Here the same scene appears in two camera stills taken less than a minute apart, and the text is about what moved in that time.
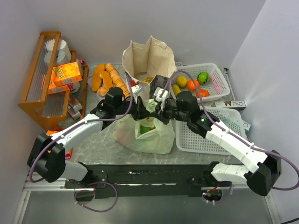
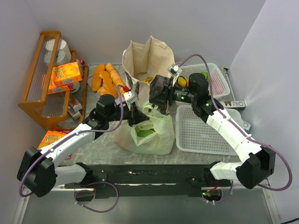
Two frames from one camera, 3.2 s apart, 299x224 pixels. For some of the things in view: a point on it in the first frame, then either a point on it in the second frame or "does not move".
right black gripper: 162,113 to 168,95
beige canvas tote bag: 148,61 does not move
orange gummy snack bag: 149,79 does not move
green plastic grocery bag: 149,134 does not move
